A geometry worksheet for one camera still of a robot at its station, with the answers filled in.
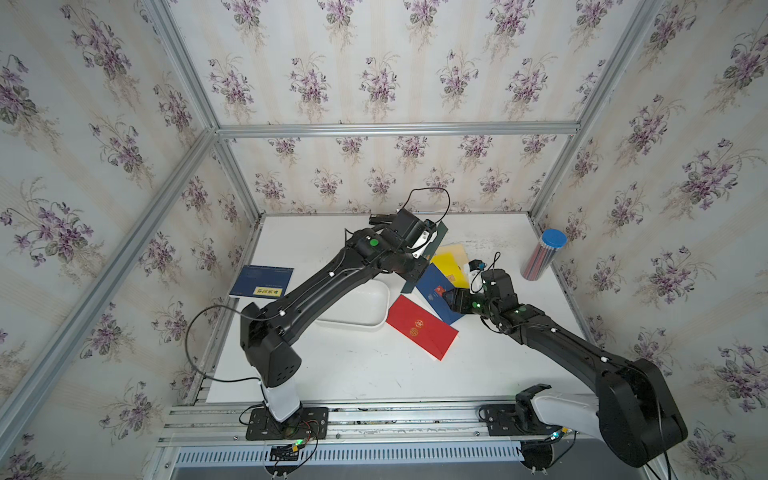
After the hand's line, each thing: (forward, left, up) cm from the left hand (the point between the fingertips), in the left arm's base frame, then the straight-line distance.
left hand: (423, 269), depth 76 cm
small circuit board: (-36, +34, -26) cm, 56 cm away
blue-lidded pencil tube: (+12, -39, -8) cm, 42 cm away
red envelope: (-5, -1, -23) cm, 24 cm away
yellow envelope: (+19, -12, -24) cm, 32 cm away
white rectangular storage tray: (+2, +15, -24) cm, 29 cm away
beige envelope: (+24, -18, -24) cm, 38 cm away
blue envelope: (+9, -6, -22) cm, 25 cm away
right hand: (0, -10, -13) cm, 17 cm away
